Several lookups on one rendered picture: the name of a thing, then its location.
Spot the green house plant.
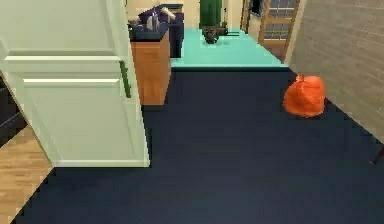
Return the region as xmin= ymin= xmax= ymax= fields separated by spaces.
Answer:
xmin=199 ymin=0 xmax=224 ymax=29

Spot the white room door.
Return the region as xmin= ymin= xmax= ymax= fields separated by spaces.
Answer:
xmin=0 ymin=0 xmax=151 ymax=168

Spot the black plant pot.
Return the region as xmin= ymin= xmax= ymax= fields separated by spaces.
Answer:
xmin=201 ymin=26 xmax=230 ymax=45

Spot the grey bottle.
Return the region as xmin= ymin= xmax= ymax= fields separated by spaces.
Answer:
xmin=146 ymin=12 xmax=161 ymax=33

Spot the orange garbage bag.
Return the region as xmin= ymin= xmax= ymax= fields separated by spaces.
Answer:
xmin=282 ymin=74 xmax=327 ymax=119

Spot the orange wooden cabinet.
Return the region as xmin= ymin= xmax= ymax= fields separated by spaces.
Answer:
xmin=128 ymin=23 xmax=172 ymax=106

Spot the green door handle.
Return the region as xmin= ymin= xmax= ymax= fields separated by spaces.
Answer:
xmin=119 ymin=60 xmax=132 ymax=99

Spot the dark purple sofa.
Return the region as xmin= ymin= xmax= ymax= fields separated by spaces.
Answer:
xmin=137 ymin=3 xmax=185 ymax=59

